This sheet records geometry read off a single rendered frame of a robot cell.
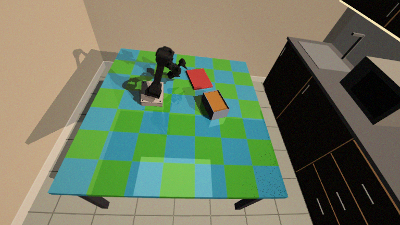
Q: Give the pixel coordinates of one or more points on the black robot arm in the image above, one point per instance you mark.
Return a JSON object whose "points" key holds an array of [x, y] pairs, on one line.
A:
{"points": [[164, 58]]}

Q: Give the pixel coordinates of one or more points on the red lid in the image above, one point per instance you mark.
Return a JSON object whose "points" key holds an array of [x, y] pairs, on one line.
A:
{"points": [[199, 79]]}

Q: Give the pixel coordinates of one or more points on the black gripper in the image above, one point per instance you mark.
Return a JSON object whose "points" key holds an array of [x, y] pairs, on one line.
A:
{"points": [[181, 63]]}

